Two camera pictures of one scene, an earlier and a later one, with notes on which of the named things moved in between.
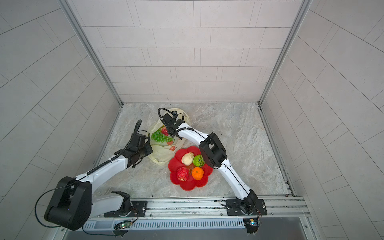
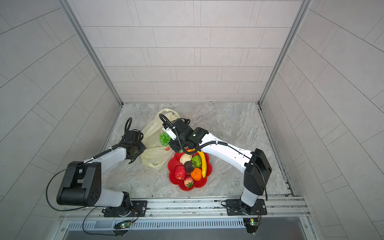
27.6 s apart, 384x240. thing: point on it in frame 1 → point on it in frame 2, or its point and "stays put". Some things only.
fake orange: x=197 y=173 stays put
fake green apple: x=198 y=160 stays put
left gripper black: x=149 y=148 → x=143 y=147
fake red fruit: x=183 y=174 stays put
